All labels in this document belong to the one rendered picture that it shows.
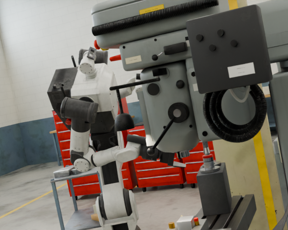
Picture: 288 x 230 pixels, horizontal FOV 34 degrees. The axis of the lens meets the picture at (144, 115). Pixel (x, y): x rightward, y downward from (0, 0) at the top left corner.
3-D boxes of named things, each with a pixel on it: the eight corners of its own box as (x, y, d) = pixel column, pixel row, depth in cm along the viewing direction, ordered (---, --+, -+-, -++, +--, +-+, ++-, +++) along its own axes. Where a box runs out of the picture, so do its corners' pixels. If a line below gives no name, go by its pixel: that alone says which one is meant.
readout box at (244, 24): (197, 95, 131) (183, 20, 129) (205, 92, 139) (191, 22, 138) (269, 81, 123) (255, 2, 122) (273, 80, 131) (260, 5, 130)
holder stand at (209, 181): (203, 216, 209) (195, 173, 208) (207, 202, 231) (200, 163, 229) (230, 213, 207) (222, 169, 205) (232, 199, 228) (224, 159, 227)
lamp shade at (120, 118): (116, 130, 178) (113, 114, 178) (135, 126, 178) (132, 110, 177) (114, 132, 171) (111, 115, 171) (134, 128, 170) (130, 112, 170)
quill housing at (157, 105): (150, 157, 168) (132, 70, 166) (168, 146, 187) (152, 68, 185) (200, 150, 161) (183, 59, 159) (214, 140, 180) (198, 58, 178)
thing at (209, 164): (213, 169, 209) (210, 157, 209) (203, 169, 212) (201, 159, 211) (216, 166, 214) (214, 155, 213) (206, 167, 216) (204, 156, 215)
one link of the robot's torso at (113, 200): (104, 223, 245) (92, 140, 263) (136, 216, 245) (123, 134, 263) (98, 218, 231) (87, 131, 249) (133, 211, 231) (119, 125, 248)
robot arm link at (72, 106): (63, 129, 215) (64, 104, 208) (68, 118, 223) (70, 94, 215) (87, 134, 215) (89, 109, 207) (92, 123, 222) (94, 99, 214)
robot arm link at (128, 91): (149, 89, 259) (128, 98, 264) (148, 78, 266) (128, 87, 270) (143, 81, 255) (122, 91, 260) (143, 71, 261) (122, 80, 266)
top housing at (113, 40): (92, 49, 168) (83, 6, 167) (121, 49, 192) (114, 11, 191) (219, 19, 150) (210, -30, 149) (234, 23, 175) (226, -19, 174)
